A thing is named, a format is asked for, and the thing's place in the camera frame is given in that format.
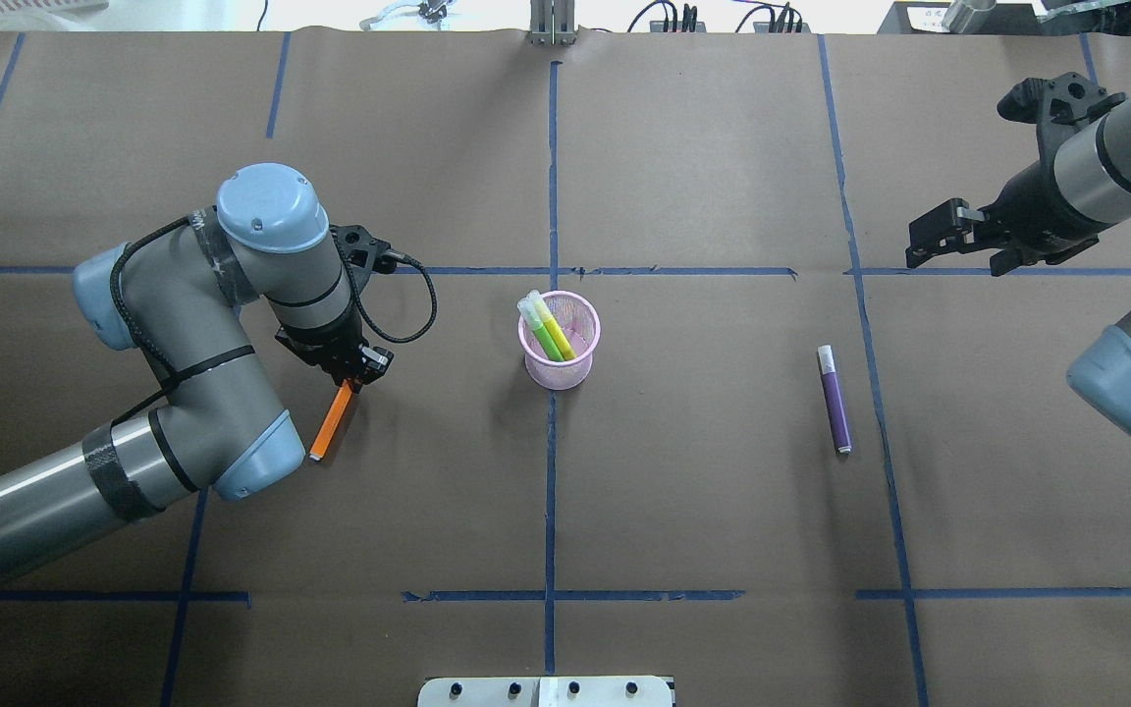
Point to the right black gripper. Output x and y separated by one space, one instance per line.
1037 199

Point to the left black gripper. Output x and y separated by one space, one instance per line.
318 350

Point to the orange highlighter pen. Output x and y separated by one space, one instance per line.
329 430

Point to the green highlighter pen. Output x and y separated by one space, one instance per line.
537 327

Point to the purple highlighter pen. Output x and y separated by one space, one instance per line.
835 405

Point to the yellow highlighter pen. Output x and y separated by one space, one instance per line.
553 325

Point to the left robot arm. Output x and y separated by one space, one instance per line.
217 421

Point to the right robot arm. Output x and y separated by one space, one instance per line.
1076 191

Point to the pink mesh pen holder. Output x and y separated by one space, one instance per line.
581 323

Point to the steel cup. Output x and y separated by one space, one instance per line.
967 16

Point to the black box under cup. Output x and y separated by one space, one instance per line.
924 17

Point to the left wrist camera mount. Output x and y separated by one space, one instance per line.
363 254

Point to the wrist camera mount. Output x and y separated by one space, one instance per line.
1058 108
363 254

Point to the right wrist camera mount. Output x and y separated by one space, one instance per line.
1058 108

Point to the aluminium frame post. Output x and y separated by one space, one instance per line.
552 23

